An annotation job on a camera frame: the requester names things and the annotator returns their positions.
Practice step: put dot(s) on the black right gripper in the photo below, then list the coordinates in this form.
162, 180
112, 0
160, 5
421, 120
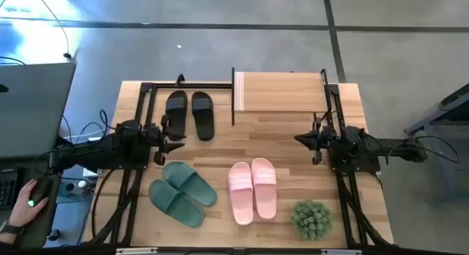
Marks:
322, 139

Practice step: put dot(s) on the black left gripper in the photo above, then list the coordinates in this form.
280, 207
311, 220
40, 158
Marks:
157, 137

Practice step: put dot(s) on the black slide sandal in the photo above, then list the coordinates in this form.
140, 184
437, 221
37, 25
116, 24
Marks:
203, 115
176, 108

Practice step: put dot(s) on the dark green slide sandal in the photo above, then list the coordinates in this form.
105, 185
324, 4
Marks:
190, 181
176, 205

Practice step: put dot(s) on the pink slide sandal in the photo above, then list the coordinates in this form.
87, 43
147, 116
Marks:
240, 196
264, 189

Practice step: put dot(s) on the person's forearm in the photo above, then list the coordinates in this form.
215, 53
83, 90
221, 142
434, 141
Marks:
7, 240

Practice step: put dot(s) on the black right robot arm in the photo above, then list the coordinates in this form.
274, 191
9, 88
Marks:
384, 147

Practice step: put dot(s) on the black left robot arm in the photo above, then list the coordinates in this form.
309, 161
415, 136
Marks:
110, 148

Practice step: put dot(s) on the wooden shelf with black posts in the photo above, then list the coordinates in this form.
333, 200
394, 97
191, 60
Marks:
282, 92

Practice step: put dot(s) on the black clamp knob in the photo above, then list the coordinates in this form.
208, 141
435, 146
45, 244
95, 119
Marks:
180, 78

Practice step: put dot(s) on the green artificial ball plant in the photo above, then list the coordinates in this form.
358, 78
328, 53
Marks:
312, 220

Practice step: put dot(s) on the white power strip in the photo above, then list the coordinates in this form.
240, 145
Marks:
89, 171

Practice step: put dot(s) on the small white bottle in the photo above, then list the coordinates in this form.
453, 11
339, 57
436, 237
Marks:
75, 187

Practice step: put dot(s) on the black computer mouse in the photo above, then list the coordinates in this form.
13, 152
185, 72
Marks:
43, 189

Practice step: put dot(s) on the blue-grey metal cart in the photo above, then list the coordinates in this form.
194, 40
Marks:
447, 145

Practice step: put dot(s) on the grey monitor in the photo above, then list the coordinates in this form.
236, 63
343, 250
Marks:
33, 108

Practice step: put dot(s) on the small black knob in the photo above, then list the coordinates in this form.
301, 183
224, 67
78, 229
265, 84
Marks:
54, 234

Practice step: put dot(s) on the dark grey side desk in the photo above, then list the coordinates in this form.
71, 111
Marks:
42, 231

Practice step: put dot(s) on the person's hand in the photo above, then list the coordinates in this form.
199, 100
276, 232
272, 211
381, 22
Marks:
25, 211

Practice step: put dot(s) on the black keyboard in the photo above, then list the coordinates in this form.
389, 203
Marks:
6, 191

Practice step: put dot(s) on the person's black wristwatch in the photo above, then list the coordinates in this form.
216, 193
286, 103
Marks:
11, 228

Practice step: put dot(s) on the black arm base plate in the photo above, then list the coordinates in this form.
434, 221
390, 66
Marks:
366, 167

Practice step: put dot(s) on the black aluminium frame rails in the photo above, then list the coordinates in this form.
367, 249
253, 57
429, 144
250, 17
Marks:
351, 211
146, 87

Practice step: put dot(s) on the silver metal bracket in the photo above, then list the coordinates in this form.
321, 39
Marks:
136, 251
340, 252

